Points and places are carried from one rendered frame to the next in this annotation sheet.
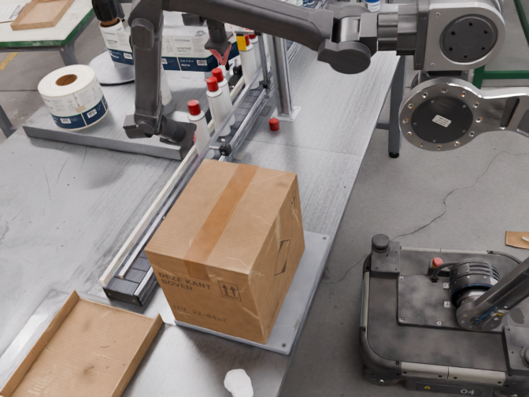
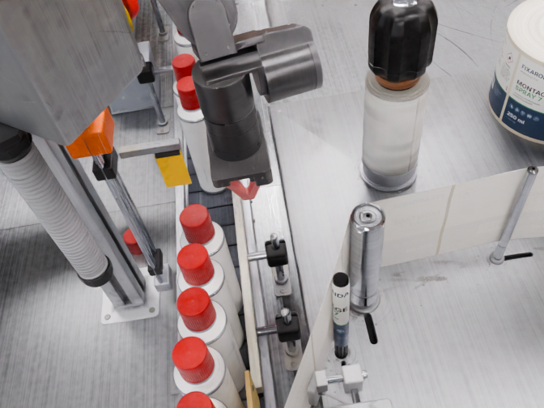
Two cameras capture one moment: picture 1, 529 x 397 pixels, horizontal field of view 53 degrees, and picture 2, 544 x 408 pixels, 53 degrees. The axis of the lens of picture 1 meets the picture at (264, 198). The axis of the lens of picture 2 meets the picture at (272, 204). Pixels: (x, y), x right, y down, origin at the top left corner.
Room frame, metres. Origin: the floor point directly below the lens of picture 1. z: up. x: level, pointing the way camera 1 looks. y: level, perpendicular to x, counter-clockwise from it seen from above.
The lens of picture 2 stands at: (2.04, -0.12, 1.55)
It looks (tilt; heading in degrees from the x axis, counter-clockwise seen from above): 52 degrees down; 152
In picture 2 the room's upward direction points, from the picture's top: 9 degrees counter-clockwise
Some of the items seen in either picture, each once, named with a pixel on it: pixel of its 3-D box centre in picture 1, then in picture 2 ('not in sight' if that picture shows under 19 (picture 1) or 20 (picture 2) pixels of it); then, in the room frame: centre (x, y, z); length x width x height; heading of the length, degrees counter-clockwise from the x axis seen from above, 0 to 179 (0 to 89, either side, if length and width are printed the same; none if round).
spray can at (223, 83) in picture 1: (222, 98); (203, 137); (1.47, 0.08, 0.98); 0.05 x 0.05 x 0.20
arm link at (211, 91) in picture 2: (212, 16); (229, 87); (1.63, 0.06, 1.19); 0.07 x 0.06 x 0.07; 73
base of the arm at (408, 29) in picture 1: (401, 30); not in sight; (0.86, -0.30, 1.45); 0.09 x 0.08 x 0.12; 163
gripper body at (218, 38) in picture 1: (217, 33); (233, 131); (1.63, 0.06, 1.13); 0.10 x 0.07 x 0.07; 153
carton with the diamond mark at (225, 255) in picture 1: (234, 248); not in sight; (0.82, 0.09, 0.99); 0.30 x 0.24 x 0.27; 152
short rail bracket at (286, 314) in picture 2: (242, 73); (276, 333); (1.76, 0.00, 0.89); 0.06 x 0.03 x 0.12; 62
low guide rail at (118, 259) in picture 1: (195, 149); (225, 95); (1.33, 0.19, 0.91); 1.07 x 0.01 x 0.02; 152
